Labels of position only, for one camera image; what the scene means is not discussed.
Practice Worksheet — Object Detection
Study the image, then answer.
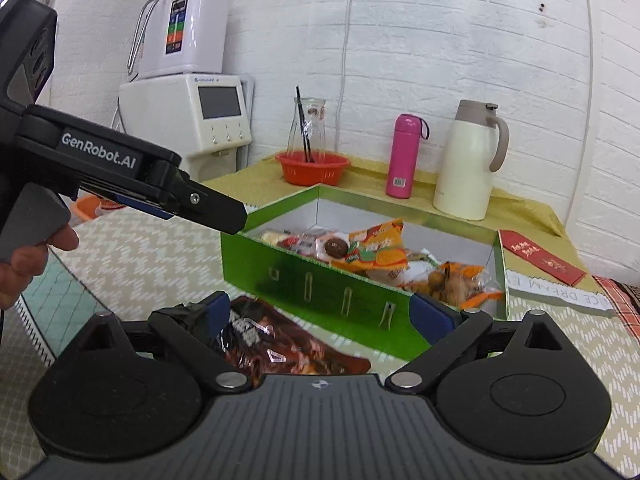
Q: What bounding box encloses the white machine with screen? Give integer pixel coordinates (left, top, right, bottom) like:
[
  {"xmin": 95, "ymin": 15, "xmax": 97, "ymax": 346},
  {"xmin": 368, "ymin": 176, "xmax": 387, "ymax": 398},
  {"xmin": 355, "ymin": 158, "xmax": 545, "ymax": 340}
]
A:
[{"xmin": 118, "ymin": 74, "xmax": 255, "ymax": 182}]

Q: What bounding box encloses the red envelope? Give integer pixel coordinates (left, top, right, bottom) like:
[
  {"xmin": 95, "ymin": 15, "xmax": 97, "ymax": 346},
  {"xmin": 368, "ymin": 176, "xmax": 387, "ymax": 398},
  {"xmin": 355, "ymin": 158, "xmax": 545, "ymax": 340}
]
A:
[{"xmin": 499, "ymin": 230, "xmax": 586, "ymax": 286}]

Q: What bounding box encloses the orange nut snack packet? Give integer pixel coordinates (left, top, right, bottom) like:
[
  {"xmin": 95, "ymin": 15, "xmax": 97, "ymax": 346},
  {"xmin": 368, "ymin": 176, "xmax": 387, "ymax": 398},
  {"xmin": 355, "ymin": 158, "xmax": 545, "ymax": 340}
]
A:
[{"xmin": 401, "ymin": 261, "xmax": 504, "ymax": 310}]

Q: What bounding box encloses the black straw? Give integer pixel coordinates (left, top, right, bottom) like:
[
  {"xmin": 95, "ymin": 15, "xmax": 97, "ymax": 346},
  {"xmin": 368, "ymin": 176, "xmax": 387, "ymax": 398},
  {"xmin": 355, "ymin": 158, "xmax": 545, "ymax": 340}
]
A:
[{"xmin": 296, "ymin": 87, "xmax": 314, "ymax": 162}]

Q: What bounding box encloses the green cardboard box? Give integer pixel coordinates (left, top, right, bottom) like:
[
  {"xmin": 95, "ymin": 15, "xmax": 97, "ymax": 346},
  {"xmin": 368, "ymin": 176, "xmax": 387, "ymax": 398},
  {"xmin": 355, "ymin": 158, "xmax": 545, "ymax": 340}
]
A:
[{"xmin": 220, "ymin": 185, "xmax": 506, "ymax": 361}]

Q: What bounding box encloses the clear glass carafe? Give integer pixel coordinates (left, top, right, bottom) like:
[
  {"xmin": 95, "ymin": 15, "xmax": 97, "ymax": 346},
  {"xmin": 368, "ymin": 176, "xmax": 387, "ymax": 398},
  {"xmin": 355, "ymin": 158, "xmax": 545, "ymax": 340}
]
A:
[{"xmin": 286, "ymin": 98, "xmax": 326, "ymax": 164}]

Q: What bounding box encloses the white thermos jug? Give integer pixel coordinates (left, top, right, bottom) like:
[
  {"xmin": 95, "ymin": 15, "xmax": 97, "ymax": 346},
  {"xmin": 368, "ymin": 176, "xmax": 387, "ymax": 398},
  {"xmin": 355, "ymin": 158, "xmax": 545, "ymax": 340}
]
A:
[{"xmin": 433, "ymin": 100, "xmax": 510, "ymax": 221}]

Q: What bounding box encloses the person's left hand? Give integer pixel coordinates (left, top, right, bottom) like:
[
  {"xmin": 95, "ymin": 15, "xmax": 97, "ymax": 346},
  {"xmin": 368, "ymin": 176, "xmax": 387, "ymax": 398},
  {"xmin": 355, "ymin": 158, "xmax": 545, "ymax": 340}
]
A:
[{"xmin": 0, "ymin": 226, "xmax": 79, "ymax": 310}]

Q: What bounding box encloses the brown snack packet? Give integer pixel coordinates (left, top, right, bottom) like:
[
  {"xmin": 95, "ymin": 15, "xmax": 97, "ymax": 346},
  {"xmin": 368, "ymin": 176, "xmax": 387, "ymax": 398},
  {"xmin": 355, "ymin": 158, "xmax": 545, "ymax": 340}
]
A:
[{"xmin": 217, "ymin": 296, "xmax": 371, "ymax": 385}]

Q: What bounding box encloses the white water purifier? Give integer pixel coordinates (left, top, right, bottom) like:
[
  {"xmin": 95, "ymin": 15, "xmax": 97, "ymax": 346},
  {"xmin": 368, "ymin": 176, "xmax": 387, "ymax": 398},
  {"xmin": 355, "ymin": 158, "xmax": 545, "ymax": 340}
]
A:
[{"xmin": 127, "ymin": 0, "xmax": 229, "ymax": 81}]

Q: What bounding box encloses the red plastic basket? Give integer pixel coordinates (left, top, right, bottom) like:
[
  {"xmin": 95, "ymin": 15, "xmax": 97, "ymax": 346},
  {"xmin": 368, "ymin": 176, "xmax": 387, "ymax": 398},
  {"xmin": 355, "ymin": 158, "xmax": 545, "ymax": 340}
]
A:
[{"xmin": 276, "ymin": 151, "xmax": 350, "ymax": 186}]

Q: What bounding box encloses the yellow tablecloth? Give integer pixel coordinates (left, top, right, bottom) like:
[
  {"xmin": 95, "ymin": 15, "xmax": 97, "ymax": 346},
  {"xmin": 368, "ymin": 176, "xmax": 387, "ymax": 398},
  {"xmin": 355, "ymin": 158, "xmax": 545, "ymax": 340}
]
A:
[{"xmin": 204, "ymin": 156, "xmax": 586, "ymax": 270}]

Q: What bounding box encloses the clear red candy packet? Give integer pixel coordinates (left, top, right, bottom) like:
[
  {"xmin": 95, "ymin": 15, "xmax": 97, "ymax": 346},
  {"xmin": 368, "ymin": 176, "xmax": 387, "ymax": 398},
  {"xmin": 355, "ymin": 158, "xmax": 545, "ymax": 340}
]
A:
[{"xmin": 258, "ymin": 228, "xmax": 349, "ymax": 263}]

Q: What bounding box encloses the pink water bottle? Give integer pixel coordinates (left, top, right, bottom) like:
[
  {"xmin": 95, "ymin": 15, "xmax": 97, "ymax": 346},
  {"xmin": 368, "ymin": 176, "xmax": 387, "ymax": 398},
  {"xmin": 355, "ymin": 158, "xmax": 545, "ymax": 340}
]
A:
[{"xmin": 385, "ymin": 114, "xmax": 431, "ymax": 200}]

